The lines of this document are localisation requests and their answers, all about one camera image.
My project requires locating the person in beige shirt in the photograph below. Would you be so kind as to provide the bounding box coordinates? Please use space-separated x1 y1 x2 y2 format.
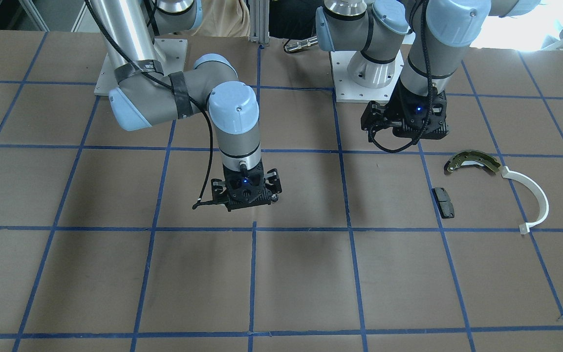
189 0 251 38

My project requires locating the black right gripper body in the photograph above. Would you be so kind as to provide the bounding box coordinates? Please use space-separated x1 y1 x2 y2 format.
211 163 282 211

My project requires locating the aluminium frame post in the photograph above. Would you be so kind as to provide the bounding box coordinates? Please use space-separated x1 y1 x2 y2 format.
246 0 270 46

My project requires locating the white curved plastic part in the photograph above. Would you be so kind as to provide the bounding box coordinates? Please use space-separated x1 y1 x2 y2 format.
499 165 550 235

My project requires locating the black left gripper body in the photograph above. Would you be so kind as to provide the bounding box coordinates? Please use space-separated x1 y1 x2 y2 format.
361 82 450 140

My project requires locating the olive metal brake shoe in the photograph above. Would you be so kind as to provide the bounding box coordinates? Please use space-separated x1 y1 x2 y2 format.
444 150 502 173

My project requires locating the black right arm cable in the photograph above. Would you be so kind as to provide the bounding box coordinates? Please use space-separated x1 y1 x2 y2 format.
84 0 250 211

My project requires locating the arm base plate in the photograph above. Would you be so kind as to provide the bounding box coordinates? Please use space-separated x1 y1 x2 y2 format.
330 51 404 103
94 37 188 96

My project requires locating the dark grey brake pad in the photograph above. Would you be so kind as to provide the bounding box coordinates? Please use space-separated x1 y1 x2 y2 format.
432 187 455 219

